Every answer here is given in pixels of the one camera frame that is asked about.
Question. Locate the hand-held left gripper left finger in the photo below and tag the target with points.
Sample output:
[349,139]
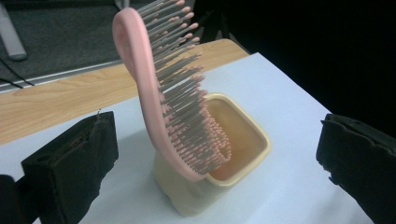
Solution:
[73,174]

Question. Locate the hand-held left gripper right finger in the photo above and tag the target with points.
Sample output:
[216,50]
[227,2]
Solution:
[364,165]

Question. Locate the pink hairbrush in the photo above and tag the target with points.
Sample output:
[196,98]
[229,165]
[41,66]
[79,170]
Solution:
[174,102]

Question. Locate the cream square cup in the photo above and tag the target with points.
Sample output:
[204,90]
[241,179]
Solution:
[239,146]

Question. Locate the wooden table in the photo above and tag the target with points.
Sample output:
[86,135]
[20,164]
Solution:
[62,96]

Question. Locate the white table mat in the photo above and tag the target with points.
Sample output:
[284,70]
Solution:
[280,130]

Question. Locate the aluminium floor rail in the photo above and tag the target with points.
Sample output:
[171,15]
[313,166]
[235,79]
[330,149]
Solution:
[62,74]

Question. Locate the white metal stand frame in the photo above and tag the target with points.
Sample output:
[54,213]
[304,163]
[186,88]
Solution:
[11,37]

